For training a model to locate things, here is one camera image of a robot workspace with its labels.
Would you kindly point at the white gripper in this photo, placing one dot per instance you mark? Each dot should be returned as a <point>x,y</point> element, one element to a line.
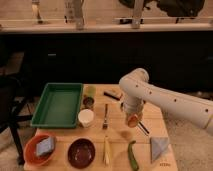
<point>137,112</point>

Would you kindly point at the red apple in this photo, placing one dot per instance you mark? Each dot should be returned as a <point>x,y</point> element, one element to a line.
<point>132,121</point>

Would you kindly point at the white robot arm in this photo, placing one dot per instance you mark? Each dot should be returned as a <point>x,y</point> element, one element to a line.
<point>137,90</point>

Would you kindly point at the dark purple bowl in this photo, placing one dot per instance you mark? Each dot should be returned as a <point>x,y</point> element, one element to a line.
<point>81,153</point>

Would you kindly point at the orange bowl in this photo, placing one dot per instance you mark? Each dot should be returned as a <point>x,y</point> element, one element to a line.
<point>30,151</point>

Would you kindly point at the metal fork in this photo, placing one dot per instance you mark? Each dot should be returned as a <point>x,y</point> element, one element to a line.
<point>105,123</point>

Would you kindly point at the grey folded cloth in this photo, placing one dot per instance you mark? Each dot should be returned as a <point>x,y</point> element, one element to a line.
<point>158,146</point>

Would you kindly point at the white cup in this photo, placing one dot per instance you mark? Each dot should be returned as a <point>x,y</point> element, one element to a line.
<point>86,117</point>

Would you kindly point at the green cucumber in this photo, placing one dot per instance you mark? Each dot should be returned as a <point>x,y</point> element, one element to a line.
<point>133,162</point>

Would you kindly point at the green plastic tray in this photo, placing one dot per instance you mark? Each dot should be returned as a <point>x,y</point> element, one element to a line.
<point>58,106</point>

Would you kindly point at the blue sponge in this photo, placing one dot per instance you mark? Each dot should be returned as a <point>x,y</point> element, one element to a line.
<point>46,146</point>

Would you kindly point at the black office chair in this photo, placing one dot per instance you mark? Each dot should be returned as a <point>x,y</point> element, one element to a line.
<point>9,107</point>

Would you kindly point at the white spatula black handle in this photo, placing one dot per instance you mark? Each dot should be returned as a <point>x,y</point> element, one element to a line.
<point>141,127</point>

